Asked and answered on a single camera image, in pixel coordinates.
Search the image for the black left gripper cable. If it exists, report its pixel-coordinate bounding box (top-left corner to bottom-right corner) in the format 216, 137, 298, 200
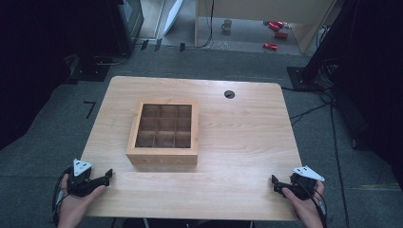
51, 166, 73, 228

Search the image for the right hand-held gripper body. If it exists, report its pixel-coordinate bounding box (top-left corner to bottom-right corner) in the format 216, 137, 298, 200
289, 165, 326, 201

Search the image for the person's right hand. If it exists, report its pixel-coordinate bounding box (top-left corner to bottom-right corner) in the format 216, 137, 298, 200
280, 180, 326, 228

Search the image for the black floor cable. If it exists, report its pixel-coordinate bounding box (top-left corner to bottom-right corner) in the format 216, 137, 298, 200
289, 103, 332, 122
92, 51, 131, 67
329, 94, 351, 228

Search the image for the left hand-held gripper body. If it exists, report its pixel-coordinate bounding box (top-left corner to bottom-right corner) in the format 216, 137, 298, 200
66, 159, 97, 198

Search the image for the white board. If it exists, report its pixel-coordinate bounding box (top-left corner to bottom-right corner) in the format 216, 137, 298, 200
163, 0, 184, 36

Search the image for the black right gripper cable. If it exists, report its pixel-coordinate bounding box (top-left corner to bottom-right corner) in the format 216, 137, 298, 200
296, 180, 329, 228

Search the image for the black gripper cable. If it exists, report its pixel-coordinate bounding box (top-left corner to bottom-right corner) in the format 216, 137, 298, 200
51, 166, 73, 228
296, 180, 329, 228

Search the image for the person's left hand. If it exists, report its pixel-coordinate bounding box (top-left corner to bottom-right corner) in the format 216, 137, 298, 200
58, 174, 107, 228

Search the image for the black stand base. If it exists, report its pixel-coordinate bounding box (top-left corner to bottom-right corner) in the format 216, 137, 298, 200
286, 66, 322, 93
67, 54, 111, 84

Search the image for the wooden compartment box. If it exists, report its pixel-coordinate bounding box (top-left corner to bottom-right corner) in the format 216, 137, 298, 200
125, 100, 200, 166

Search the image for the black hanging cable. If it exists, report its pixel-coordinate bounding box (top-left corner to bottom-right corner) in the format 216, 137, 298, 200
184, 0, 216, 49

